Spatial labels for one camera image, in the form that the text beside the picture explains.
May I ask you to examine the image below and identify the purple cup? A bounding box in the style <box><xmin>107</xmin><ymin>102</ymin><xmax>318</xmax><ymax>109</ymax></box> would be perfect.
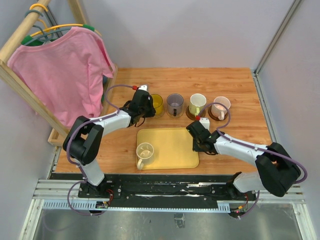
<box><xmin>166</xmin><ymin>93</ymin><xmax>184</xmax><ymax>112</ymax></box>

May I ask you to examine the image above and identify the yellow cup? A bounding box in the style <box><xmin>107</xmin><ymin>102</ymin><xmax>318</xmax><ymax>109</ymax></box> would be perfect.
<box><xmin>151</xmin><ymin>94</ymin><xmax>164</xmax><ymax>112</ymax></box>

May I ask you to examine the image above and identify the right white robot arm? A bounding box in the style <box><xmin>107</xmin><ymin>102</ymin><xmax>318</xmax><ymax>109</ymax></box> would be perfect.
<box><xmin>186</xmin><ymin>120</ymin><xmax>302</xmax><ymax>200</ymax></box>

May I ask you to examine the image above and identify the yellow plastic tray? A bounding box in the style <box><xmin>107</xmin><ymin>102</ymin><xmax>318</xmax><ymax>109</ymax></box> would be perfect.
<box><xmin>136</xmin><ymin>127</ymin><xmax>199</xmax><ymax>170</ymax></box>

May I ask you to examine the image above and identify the aluminium frame post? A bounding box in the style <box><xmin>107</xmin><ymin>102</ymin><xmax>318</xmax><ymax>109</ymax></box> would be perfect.
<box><xmin>254</xmin><ymin>0</ymin><xmax>306</xmax><ymax>74</ymax></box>

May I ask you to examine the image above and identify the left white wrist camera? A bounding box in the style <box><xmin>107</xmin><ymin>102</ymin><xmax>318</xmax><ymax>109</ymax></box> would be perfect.
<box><xmin>138</xmin><ymin>84</ymin><xmax>149</xmax><ymax>92</ymax></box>

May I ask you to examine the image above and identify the pink t-shirt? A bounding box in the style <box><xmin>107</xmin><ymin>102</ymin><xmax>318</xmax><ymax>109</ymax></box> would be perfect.
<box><xmin>7</xmin><ymin>27</ymin><xmax>115</xmax><ymax>129</ymax></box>

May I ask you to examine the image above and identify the grey clothes hanger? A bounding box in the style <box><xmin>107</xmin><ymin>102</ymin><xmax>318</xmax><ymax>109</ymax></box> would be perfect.
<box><xmin>32</xmin><ymin>18</ymin><xmax>71</xmax><ymax>43</ymax></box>

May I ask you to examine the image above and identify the wooden clothes rack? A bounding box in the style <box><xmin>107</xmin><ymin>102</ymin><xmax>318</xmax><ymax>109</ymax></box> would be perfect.
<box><xmin>0</xmin><ymin>0</ymin><xmax>119</xmax><ymax>150</ymax></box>

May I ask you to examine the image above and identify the cream cup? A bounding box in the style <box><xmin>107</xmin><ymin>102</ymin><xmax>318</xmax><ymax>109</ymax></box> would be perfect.
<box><xmin>136</xmin><ymin>142</ymin><xmax>155</xmax><ymax>170</ymax></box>

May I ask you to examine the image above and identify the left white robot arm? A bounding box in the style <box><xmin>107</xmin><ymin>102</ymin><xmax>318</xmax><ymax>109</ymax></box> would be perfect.
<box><xmin>62</xmin><ymin>87</ymin><xmax>156</xmax><ymax>198</ymax></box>

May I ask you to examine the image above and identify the large woven rattan coaster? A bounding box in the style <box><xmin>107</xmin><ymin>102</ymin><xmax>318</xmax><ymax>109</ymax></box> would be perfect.
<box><xmin>153</xmin><ymin>110</ymin><xmax>165</xmax><ymax>119</ymax></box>

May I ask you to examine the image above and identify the small woven rattan coaster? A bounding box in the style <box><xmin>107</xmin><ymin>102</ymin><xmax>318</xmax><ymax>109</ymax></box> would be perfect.
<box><xmin>166</xmin><ymin>109</ymin><xmax>184</xmax><ymax>118</ymax></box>

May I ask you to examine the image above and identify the brown wooden coaster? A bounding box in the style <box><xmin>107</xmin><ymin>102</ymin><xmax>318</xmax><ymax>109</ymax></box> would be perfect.
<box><xmin>208</xmin><ymin>106</ymin><xmax>229</xmax><ymax>121</ymax></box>
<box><xmin>185</xmin><ymin>106</ymin><xmax>206</xmax><ymax>121</ymax></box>

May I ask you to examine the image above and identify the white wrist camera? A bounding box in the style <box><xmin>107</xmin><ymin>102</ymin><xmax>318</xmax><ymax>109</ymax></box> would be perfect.
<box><xmin>199</xmin><ymin>118</ymin><xmax>210</xmax><ymax>131</ymax></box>
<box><xmin>138</xmin><ymin>84</ymin><xmax>149</xmax><ymax>92</ymax></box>

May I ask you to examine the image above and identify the white cup green handle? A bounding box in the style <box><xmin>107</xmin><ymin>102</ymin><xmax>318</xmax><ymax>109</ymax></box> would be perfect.
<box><xmin>188</xmin><ymin>93</ymin><xmax>207</xmax><ymax>116</ymax></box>

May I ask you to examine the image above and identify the green clothes hanger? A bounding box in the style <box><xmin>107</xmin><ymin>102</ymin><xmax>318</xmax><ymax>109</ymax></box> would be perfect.
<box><xmin>20</xmin><ymin>26</ymin><xmax>95</xmax><ymax>47</ymax></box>

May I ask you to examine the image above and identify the pink cup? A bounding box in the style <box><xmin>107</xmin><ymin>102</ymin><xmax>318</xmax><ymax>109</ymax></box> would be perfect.
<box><xmin>210</xmin><ymin>96</ymin><xmax>231</xmax><ymax>121</ymax></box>

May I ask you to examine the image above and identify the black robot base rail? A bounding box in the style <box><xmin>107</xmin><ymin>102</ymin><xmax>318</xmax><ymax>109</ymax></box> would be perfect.
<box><xmin>77</xmin><ymin>173</ymin><xmax>256</xmax><ymax>210</ymax></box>

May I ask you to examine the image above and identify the yellow clothes hanger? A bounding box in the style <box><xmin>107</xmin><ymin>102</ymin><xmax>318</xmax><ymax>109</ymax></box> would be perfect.
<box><xmin>43</xmin><ymin>0</ymin><xmax>102</xmax><ymax>37</ymax></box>

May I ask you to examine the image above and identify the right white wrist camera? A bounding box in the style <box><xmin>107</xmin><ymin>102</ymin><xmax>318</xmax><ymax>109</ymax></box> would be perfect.
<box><xmin>199</xmin><ymin>118</ymin><xmax>210</xmax><ymax>131</ymax></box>

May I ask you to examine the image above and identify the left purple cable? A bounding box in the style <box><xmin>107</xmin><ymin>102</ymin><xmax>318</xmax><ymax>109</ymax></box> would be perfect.
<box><xmin>65</xmin><ymin>84</ymin><xmax>138</xmax><ymax>216</ymax></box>

